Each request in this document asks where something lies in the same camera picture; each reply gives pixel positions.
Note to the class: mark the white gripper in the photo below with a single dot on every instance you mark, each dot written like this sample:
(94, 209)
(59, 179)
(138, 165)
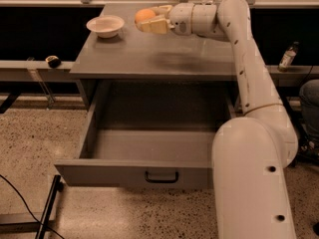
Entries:
(181, 18)

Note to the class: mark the orange fruit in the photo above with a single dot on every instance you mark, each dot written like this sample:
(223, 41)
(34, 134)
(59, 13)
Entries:
(144, 14)

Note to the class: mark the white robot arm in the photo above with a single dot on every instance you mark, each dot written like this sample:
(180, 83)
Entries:
(250, 153)

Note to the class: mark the grey open top drawer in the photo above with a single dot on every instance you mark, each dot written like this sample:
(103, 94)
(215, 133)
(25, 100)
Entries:
(160, 127)

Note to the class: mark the grey cabinet desk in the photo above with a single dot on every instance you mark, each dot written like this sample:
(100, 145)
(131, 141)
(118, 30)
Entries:
(134, 55)

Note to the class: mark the white bowl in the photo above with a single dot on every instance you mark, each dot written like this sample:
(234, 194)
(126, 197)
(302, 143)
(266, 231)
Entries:
(107, 26)

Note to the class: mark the small black yellow device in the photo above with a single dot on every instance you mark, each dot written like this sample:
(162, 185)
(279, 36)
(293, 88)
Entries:
(53, 61)

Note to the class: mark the person leg in jeans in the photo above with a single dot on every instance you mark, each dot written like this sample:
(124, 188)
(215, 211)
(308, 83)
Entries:
(309, 99)

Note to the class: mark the black metal floor stand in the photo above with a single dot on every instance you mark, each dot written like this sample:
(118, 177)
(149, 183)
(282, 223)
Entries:
(29, 222)

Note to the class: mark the small bottle on rail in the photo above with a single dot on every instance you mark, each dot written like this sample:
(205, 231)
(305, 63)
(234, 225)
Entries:
(288, 57)

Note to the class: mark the grey side rail right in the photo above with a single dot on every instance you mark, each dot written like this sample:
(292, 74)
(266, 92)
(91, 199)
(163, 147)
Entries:
(294, 76)

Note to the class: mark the grey side rail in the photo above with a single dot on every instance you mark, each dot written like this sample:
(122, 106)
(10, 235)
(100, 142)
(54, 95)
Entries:
(29, 71)
(294, 76)

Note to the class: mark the grey side rail left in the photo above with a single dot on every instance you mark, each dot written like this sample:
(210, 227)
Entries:
(29, 71)

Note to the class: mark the black drawer handle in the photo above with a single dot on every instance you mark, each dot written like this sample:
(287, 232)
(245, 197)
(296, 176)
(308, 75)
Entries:
(162, 178)

